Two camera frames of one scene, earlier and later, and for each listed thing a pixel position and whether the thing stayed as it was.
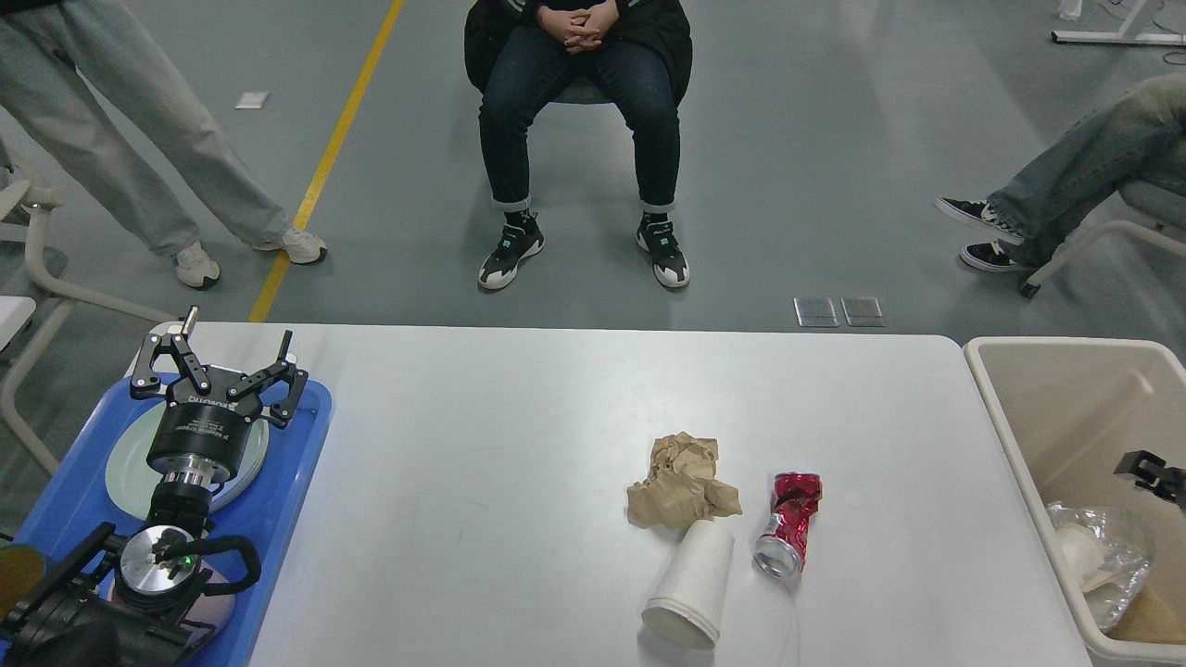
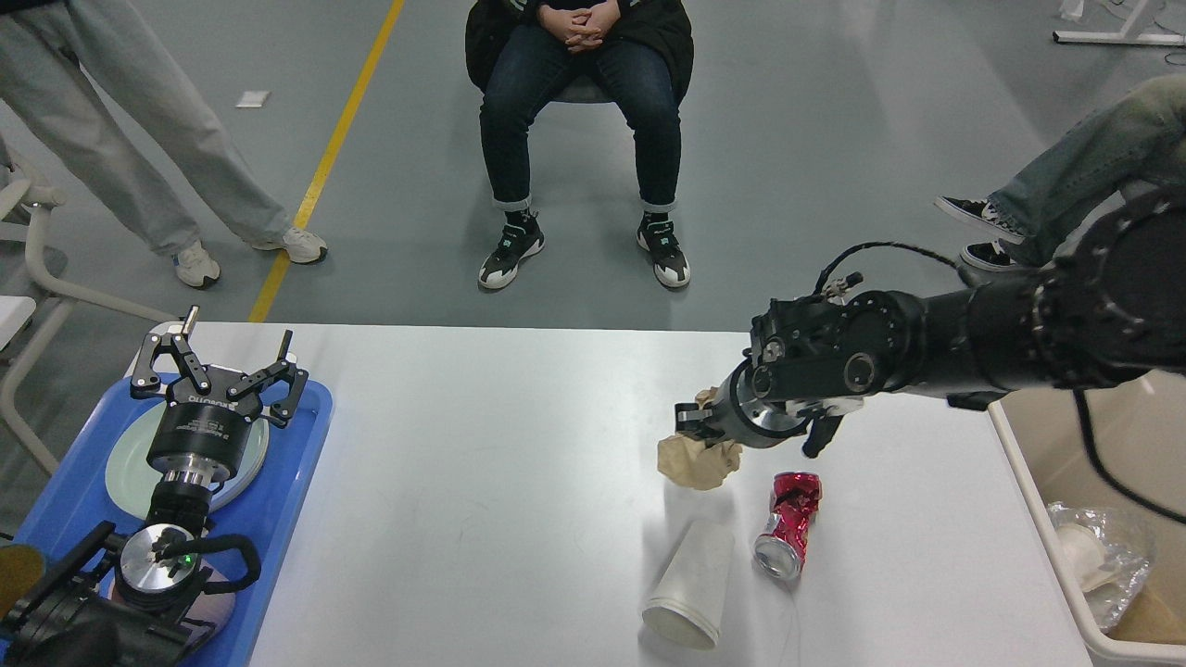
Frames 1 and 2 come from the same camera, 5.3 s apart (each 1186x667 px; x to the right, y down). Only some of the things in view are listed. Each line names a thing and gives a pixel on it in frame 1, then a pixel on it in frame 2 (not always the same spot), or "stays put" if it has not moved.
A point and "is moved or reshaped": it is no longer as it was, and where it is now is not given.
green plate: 131,477 stays put
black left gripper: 203,433 stays put
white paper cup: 687,605 stays put
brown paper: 681,487 is moved or reshaped
